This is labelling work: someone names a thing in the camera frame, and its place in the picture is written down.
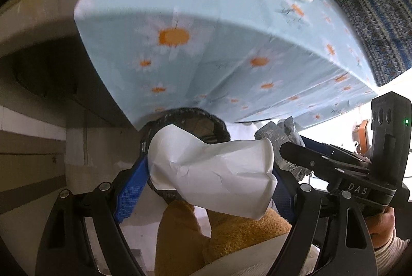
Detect crushed white paper cup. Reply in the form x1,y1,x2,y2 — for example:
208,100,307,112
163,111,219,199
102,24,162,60
147,125,277,220

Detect light blue daisy tablecloth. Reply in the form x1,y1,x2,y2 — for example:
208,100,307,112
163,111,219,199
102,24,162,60
74,0,376,128

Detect black trash bin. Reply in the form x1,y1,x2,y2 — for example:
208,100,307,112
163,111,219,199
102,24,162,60
138,106,231,204

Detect person's right hand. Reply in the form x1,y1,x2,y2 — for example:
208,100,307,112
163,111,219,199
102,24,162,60
365,207,395,249

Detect blue patterned cloth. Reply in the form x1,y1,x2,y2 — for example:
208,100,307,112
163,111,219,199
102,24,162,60
337,0,411,87

